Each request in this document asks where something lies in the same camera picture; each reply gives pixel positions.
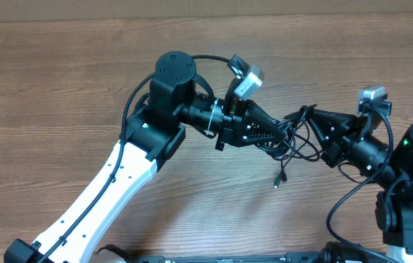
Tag black usb cables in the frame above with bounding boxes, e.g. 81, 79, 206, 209
253, 104, 323, 189

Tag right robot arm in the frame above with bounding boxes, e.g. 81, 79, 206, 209
304, 107, 413, 262

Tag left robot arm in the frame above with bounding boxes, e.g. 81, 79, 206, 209
4, 51, 285, 262

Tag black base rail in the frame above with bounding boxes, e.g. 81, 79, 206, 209
93, 241, 388, 263

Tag cardboard back wall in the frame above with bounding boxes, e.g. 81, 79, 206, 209
0, 0, 413, 22

